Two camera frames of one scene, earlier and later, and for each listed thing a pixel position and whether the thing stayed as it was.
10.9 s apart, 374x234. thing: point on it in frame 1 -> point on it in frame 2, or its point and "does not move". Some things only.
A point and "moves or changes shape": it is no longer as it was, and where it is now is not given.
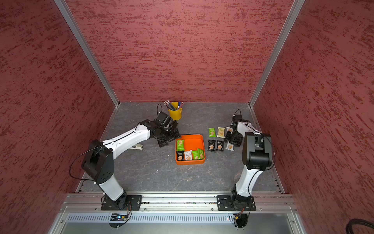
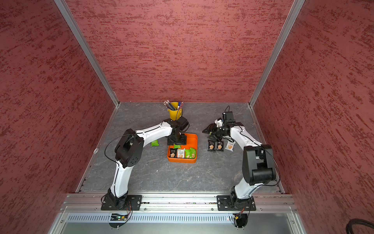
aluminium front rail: (280, 202) does not move
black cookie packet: (180, 155) -> (173, 152)
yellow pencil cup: (176, 114) does not move
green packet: (200, 154) -> (193, 153)
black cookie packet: (212, 145) does not move
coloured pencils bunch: (168, 104) does not move
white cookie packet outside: (230, 146) does not move
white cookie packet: (188, 155) -> (181, 153)
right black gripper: (237, 143) -> (212, 128)
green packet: (196, 154) -> (187, 153)
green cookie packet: (180, 145) -> (155, 143)
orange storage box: (190, 149) moves or changes shape
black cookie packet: (220, 146) does not move
